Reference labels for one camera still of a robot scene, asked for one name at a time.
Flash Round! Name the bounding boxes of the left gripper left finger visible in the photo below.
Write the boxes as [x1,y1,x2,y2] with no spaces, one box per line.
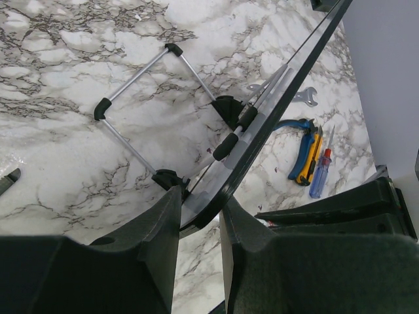
[1,186,181,313]

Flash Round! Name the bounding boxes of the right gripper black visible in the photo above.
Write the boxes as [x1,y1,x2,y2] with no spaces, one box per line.
[255,178,418,241]

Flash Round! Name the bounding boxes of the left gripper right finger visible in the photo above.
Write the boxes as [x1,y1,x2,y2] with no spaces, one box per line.
[220,200,418,313]

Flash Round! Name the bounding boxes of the small black-framed whiteboard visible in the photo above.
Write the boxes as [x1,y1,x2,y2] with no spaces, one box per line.
[93,0,354,234]

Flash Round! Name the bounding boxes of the blue red screwdriver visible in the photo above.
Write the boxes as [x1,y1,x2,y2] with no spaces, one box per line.
[309,127,335,199]

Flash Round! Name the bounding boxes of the yellow utility knife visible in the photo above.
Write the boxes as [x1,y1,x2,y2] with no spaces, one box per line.
[295,126,323,186]

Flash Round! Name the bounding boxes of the silver combination wrench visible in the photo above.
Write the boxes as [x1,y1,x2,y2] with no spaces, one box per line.
[247,84,318,107]

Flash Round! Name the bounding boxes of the black flat box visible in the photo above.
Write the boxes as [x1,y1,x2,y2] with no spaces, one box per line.
[310,0,337,12]

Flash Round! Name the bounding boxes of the blue handled pliers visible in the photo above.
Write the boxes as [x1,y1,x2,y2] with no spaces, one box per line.
[274,118,318,181]

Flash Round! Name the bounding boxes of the black wire stripper pliers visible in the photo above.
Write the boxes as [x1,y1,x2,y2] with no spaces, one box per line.
[0,168,21,195]

